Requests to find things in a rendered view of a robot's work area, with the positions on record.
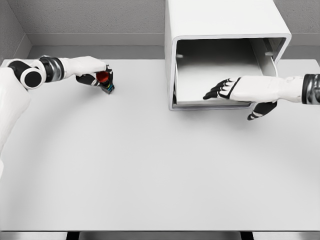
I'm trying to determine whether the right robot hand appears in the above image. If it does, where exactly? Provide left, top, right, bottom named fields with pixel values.
left=202, top=75, right=281, bottom=122

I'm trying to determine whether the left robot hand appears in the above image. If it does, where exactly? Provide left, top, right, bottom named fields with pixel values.
left=72, top=55, right=115, bottom=88

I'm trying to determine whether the red and black load switch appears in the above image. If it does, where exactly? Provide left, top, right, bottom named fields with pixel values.
left=95, top=70, right=116, bottom=96

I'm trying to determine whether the white cabinet drawer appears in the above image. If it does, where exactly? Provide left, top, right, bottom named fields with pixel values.
left=172, top=58, right=266, bottom=109

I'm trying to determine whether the white tabletop storage cabinet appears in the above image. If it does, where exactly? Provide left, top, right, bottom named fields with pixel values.
left=164, top=0, right=293, bottom=112

